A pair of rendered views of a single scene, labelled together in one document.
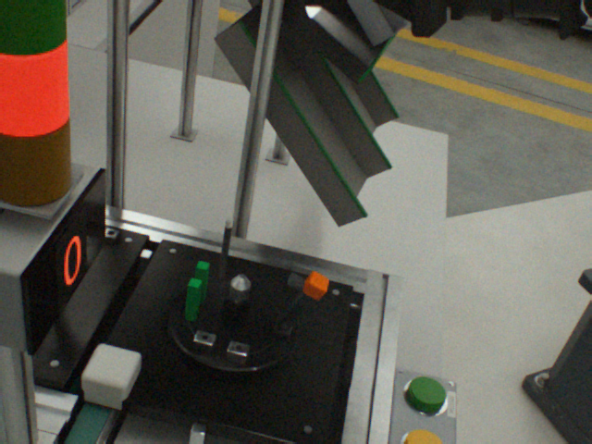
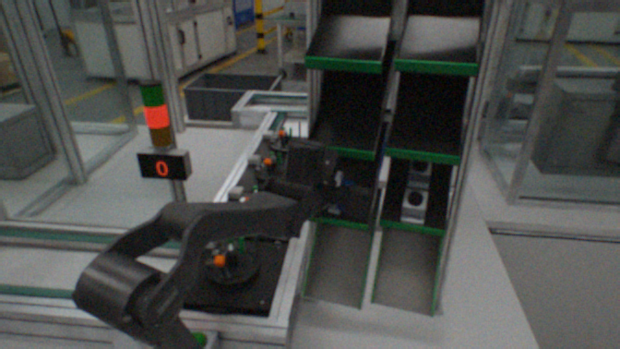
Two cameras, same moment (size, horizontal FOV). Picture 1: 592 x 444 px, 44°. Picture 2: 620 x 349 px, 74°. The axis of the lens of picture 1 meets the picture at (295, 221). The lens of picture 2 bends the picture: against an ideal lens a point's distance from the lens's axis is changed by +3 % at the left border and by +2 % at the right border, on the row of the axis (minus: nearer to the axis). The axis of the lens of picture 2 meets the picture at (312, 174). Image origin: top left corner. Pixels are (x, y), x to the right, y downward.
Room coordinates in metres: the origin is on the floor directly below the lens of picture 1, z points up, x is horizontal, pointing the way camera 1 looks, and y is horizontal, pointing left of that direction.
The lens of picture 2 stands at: (0.80, -0.74, 1.69)
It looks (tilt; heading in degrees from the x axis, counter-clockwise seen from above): 29 degrees down; 94
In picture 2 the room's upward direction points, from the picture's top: straight up
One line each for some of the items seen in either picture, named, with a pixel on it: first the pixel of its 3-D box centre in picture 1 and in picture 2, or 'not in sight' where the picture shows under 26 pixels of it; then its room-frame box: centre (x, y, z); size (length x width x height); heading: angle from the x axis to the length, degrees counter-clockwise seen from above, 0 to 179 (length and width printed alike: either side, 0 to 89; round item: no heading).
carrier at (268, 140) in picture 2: not in sight; (285, 138); (0.58, 0.79, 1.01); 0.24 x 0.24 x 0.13; 87
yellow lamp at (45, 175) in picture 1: (28, 150); (160, 134); (0.36, 0.17, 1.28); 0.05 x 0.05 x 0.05
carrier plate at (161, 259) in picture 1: (231, 337); (233, 271); (0.54, 0.04, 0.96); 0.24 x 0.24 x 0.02; 87
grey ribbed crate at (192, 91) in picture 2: not in sight; (235, 97); (0.04, 2.12, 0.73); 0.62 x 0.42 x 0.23; 177
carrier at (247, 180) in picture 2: not in sight; (273, 164); (0.57, 0.54, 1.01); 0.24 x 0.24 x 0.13; 87
